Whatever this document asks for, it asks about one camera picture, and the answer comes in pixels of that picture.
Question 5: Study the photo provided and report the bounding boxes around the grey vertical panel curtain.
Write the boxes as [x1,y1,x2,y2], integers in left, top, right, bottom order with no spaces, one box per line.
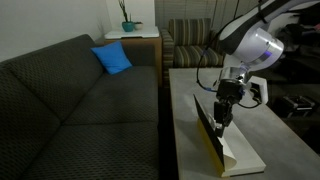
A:
[213,0,259,24]

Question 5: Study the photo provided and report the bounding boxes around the blue square cushion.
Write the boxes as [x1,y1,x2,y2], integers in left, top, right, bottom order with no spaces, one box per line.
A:
[89,40,133,75]

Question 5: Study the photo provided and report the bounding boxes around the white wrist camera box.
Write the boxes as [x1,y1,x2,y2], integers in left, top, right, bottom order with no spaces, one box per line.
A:
[246,75,270,105]

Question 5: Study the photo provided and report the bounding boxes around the teal pot with green plant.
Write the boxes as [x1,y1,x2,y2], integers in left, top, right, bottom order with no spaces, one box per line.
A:
[118,0,135,33]

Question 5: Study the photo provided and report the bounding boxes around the black book with yellow spine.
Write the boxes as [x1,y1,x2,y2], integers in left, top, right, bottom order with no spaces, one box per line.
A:
[192,94,267,178]

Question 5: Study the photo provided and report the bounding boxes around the black box on floor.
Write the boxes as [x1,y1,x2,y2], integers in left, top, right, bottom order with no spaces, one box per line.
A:
[273,95,316,118]

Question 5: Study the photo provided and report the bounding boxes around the white board on side table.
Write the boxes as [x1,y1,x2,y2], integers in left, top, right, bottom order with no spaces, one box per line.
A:
[104,26,160,40]

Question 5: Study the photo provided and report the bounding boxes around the grey window blinds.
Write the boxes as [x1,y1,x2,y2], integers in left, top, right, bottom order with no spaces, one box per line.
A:
[154,0,218,29]

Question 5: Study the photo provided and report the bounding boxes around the wooden side table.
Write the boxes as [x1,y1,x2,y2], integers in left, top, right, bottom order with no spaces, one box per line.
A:
[103,35,164,88]

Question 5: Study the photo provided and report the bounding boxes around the striped armchair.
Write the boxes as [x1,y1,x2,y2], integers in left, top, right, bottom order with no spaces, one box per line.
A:
[160,17,234,88]

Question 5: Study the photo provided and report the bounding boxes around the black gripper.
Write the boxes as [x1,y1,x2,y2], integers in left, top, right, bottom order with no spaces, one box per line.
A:
[213,78,246,139]

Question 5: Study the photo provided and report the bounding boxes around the dark grey fabric sofa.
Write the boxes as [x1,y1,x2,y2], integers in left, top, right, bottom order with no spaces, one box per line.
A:
[0,33,160,180]

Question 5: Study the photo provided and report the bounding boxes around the black camera cable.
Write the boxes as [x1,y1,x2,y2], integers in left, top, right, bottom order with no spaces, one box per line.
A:
[195,46,262,110]

